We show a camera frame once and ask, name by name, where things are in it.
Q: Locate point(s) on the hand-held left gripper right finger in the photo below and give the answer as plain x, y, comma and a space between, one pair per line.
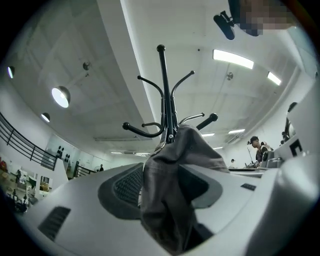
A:
232, 200

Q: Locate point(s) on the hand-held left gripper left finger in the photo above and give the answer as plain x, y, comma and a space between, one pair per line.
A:
95, 207

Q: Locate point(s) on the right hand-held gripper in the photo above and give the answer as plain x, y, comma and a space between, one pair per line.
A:
282, 155

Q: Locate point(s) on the grey cloth garment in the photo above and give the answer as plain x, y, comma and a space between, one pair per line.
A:
175, 155

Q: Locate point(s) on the black coat rack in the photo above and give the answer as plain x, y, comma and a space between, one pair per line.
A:
165, 82

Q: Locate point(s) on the black stair railing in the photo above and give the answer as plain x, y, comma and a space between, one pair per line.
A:
85, 170

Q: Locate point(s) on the long ceiling light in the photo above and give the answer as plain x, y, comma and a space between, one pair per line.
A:
232, 59
142, 154
207, 135
236, 131
274, 78
116, 152

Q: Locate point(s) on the black balcony railing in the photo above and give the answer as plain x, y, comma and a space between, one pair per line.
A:
27, 147

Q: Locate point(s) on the round ceiling detector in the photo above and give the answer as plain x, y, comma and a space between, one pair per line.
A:
230, 76

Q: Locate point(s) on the dome pendant lamp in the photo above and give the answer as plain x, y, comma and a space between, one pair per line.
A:
10, 72
60, 97
45, 117

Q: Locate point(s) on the ceiling sensor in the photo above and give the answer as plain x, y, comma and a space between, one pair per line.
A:
86, 66

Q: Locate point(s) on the person's head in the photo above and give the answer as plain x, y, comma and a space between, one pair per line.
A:
270, 22

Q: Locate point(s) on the group of black wall discs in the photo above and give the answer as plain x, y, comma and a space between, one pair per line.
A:
63, 153

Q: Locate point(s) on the black head camera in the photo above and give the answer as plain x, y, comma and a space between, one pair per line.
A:
226, 25

